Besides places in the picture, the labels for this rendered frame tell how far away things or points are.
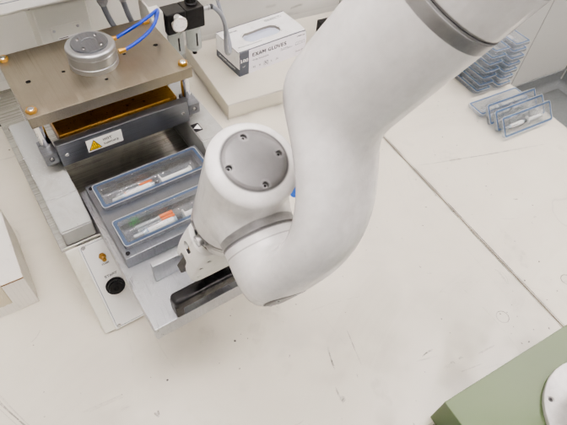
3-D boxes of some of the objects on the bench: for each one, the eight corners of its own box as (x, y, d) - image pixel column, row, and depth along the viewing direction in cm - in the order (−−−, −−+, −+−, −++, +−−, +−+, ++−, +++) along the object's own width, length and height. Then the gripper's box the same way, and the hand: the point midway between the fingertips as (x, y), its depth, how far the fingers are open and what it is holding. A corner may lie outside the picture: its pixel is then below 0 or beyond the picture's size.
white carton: (216, 55, 139) (214, 31, 133) (280, 33, 149) (282, 10, 143) (239, 77, 133) (239, 53, 128) (305, 52, 143) (308, 29, 137)
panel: (116, 329, 90) (76, 246, 81) (254, 257, 102) (233, 178, 93) (118, 335, 88) (78, 251, 79) (258, 261, 100) (238, 181, 91)
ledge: (186, 58, 145) (184, 45, 141) (408, 4, 174) (412, -9, 171) (229, 119, 129) (228, 105, 126) (465, 48, 158) (470, 35, 155)
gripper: (266, 169, 59) (240, 221, 76) (152, 220, 54) (150, 264, 70) (298, 222, 58) (264, 263, 74) (183, 279, 52) (175, 310, 69)
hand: (210, 260), depth 70 cm, fingers closed, pressing on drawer
